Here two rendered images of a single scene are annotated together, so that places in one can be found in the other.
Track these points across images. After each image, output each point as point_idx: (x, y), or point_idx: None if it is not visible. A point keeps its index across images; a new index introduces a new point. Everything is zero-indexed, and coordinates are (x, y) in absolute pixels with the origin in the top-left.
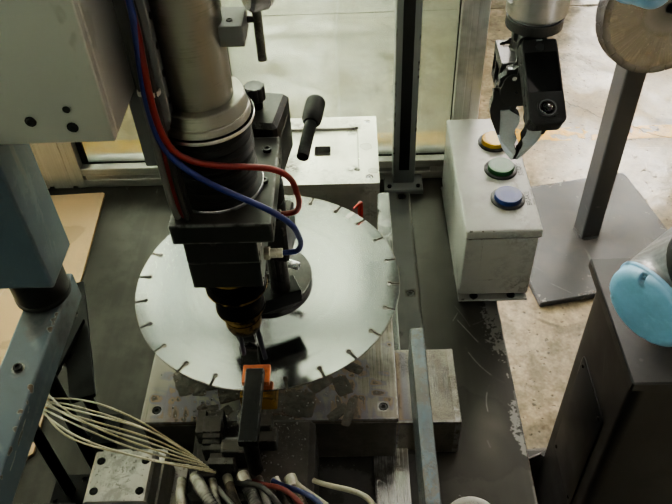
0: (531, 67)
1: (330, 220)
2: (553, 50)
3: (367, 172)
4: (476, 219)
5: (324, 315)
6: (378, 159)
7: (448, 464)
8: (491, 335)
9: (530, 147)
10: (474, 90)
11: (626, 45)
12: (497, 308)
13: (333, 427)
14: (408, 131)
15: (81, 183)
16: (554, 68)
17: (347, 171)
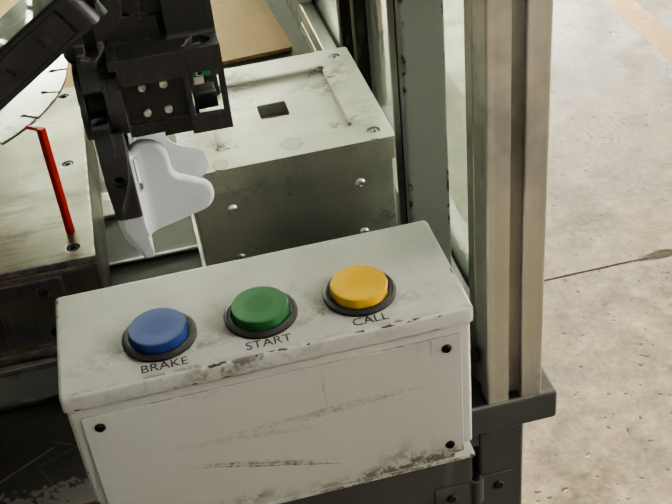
0: (13, 10)
1: (1, 116)
2: (43, 4)
3: (213, 160)
4: (91, 304)
5: None
6: (255, 163)
7: None
8: (13, 500)
9: (131, 240)
10: (481, 203)
11: None
12: (84, 501)
13: None
14: (403, 198)
15: (300, 25)
16: (10, 34)
17: (212, 140)
